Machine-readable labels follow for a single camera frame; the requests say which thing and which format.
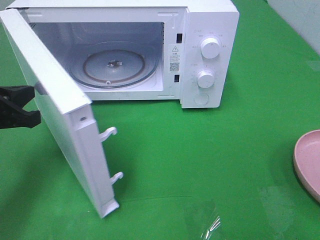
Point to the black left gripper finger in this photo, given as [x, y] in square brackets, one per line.
[14, 116]
[14, 98]

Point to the white microwave door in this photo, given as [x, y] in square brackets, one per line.
[67, 111]

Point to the round door release button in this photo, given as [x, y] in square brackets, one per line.
[201, 99]

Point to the white timer knob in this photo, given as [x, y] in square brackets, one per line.
[205, 79]

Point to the white power knob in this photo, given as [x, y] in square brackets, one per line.
[210, 47]

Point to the pink round plate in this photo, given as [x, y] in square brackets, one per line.
[306, 161]

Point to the glass microwave turntable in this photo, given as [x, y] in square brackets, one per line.
[113, 64]

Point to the white microwave oven body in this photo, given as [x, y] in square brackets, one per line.
[176, 26]

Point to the green table cloth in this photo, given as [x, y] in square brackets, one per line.
[182, 167]

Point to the clear tape strip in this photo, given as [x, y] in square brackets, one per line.
[210, 230]

